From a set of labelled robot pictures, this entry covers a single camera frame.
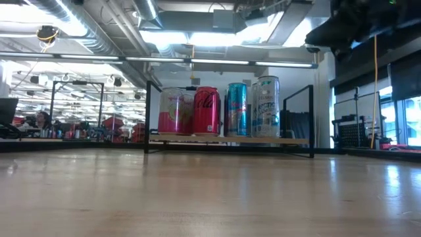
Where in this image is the dark window blind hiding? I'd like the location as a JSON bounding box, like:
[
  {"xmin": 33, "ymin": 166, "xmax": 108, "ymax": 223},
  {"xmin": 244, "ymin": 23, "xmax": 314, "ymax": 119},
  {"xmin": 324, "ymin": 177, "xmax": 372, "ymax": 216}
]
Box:
[{"xmin": 389, "ymin": 61, "xmax": 421, "ymax": 102}]

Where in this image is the red Coca-Cola Zero Sugar can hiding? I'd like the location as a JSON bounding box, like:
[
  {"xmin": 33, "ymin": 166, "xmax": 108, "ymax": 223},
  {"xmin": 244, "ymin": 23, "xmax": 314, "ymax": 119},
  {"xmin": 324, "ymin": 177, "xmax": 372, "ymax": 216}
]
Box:
[{"xmin": 192, "ymin": 86, "xmax": 222, "ymax": 137}]

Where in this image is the black wire tray rack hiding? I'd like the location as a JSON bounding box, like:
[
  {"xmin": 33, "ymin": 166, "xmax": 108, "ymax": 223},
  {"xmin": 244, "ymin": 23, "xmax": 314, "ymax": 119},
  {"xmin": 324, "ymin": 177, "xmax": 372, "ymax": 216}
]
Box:
[{"xmin": 143, "ymin": 80, "xmax": 316, "ymax": 159}]

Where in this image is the long LED light bar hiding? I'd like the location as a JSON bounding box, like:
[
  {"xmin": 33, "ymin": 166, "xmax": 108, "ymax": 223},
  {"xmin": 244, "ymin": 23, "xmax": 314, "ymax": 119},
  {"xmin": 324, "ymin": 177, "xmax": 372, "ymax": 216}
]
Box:
[{"xmin": 0, "ymin": 51, "xmax": 319, "ymax": 69}]

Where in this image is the teal Red Bull can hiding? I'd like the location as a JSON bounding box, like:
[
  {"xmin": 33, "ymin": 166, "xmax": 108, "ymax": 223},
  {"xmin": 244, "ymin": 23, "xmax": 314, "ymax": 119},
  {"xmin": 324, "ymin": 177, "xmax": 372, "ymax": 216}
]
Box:
[{"xmin": 225, "ymin": 82, "xmax": 249, "ymax": 138}]

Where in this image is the white Celsius Arctic can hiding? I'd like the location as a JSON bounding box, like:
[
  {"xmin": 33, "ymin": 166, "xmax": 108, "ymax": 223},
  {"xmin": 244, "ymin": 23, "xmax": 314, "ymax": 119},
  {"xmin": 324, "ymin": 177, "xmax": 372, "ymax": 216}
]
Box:
[{"xmin": 254, "ymin": 74, "xmax": 281, "ymax": 138}]

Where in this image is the seated person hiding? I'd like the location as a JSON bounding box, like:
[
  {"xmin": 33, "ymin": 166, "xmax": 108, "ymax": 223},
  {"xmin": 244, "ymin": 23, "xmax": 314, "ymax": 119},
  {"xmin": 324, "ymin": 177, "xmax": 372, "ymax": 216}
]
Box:
[{"xmin": 34, "ymin": 111, "xmax": 53, "ymax": 131}]

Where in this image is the black overhead camera yellow cable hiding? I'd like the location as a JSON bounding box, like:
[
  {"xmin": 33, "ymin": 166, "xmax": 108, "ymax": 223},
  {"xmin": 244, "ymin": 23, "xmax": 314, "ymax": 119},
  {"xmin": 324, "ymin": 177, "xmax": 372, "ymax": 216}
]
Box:
[{"xmin": 36, "ymin": 24, "xmax": 60, "ymax": 44}]

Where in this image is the black monitor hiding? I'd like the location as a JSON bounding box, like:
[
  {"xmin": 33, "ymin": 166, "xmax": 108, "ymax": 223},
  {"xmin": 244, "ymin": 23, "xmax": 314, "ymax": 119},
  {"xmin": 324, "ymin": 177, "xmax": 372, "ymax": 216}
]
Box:
[{"xmin": 0, "ymin": 97, "xmax": 20, "ymax": 125}]

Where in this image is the silver slim beverage can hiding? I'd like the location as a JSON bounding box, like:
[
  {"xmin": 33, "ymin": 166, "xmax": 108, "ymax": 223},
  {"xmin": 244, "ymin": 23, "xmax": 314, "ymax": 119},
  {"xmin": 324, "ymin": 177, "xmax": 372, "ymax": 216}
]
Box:
[{"xmin": 251, "ymin": 82, "xmax": 259, "ymax": 138}]

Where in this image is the grey ceiling box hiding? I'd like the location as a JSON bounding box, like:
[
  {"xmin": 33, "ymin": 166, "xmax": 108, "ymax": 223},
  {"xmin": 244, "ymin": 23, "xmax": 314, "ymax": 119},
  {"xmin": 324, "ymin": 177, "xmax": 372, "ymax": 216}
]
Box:
[{"xmin": 212, "ymin": 9, "xmax": 236, "ymax": 31}]

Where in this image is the black cloth cover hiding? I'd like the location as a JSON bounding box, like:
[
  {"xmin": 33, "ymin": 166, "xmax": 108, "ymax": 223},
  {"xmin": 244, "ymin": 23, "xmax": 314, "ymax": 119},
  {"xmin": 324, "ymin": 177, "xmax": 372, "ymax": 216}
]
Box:
[{"xmin": 279, "ymin": 110, "xmax": 310, "ymax": 140}]

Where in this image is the black pegboard rack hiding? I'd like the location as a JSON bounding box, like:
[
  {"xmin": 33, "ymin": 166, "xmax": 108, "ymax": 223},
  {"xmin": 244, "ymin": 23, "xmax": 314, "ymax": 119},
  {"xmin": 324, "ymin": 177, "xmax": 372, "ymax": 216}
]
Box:
[{"xmin": 331, "ymin": 113, "xmax": 369, "ymax": 149}]

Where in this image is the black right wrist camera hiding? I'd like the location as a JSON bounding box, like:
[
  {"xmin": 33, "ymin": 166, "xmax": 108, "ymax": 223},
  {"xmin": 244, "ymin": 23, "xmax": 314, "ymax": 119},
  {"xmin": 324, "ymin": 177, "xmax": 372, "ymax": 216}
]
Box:
[{"xmin": 331, "ymin": 44, "xmax": 353, "ymax": 63}]

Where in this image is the red storage bin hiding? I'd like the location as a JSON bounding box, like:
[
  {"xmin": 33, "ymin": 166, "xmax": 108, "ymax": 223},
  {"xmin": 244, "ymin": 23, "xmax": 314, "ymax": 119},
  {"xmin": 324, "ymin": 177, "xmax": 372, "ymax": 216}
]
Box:
[
  {"xmin": 101, "ymin": 117, "xmax": 126, "ymax": 143},
  {"xmin": 131, "ymin": 122, "xmax": 146, "ymax": 144}
]

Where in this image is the grey tripod stand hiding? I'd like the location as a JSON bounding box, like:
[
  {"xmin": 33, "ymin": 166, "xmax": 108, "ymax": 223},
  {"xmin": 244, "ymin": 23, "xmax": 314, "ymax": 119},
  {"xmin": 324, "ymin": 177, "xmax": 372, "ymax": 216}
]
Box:
[{"xmin": 348, "ymin": 86, "xmax": 362, "ymax": 148}]

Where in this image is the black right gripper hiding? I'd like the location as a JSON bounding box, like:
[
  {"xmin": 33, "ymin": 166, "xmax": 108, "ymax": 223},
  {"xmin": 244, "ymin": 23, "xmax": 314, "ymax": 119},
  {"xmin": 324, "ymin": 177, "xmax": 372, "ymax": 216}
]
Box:
[{"xmin": 305, "ymin": 0, "xmax": 406, "ymax": 48}]

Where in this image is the silver round ceiling duct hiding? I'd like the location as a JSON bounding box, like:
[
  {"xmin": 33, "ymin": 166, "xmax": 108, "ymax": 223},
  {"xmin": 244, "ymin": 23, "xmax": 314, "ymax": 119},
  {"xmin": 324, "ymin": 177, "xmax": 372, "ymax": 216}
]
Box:
[{"xmin": 133, "ymin": 0, "xmax": 164, "ymax": 30}]

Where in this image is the bright glass window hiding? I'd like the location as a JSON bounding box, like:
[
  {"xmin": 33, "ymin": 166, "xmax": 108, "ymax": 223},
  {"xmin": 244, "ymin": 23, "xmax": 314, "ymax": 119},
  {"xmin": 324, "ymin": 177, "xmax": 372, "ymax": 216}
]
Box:
[{"xmin": 378, "ymin": 85, "xmax": 421, "ymax": 147}]

